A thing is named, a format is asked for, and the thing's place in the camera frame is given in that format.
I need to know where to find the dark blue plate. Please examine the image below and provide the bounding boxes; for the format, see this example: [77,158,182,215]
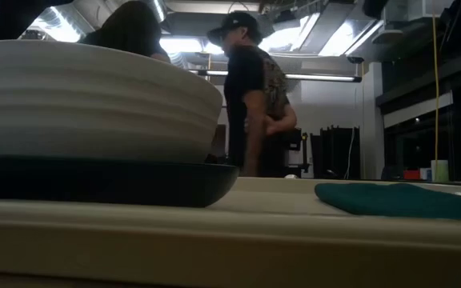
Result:
[0,151,240,209]

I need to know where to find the black stand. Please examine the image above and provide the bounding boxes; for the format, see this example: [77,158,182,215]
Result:
[286,127,312,177]

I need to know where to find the bright ceiling light panel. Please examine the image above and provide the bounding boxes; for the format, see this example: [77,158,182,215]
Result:
[260,11,386,57]

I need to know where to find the long ceiling light bar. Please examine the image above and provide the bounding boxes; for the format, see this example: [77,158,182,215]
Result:
[188,68,363,84]

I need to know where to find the beige plastic tray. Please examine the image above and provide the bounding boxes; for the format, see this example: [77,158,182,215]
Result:
[0,176,461,288]

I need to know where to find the white green roll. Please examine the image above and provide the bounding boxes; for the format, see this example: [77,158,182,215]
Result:
[430,158,451,183]

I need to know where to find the black rack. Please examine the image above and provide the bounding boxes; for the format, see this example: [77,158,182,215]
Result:
[309,125,363,180]

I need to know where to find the person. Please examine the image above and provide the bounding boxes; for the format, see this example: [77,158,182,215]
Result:
[206,10,299,178]
[78,0,172,64]

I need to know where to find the white bowl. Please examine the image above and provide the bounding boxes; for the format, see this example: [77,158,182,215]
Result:
[0,38,224,164]

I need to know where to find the silver ventilation duct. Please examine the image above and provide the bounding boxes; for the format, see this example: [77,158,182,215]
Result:
[20,0,167,45]

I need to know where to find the dark green cloth napkin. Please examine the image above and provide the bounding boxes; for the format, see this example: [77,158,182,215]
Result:
[314,182,461,222]

